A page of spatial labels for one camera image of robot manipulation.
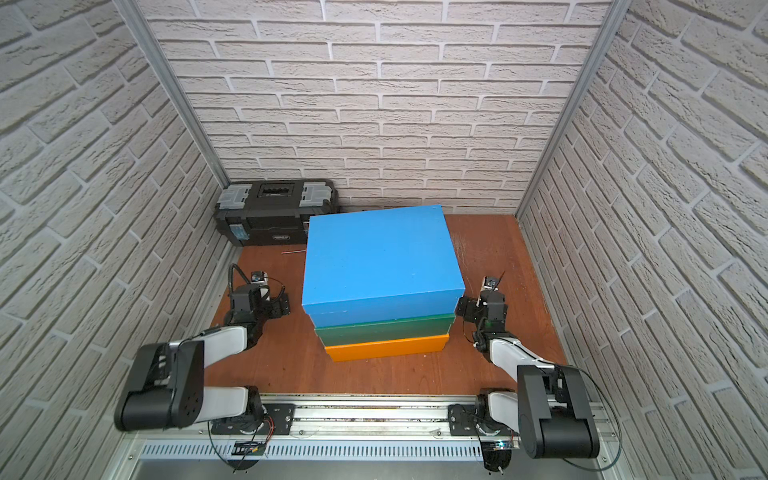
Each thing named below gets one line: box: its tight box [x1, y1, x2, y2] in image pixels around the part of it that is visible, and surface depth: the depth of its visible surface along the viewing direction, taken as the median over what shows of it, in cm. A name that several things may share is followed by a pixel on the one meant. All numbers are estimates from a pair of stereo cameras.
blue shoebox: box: [302, 205, 465, 329], surface depth 66 cm
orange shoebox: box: [325, 334, 450, 362], surface depth 77 cm
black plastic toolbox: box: [215, 179, 338, 247], surface depth 102 cm
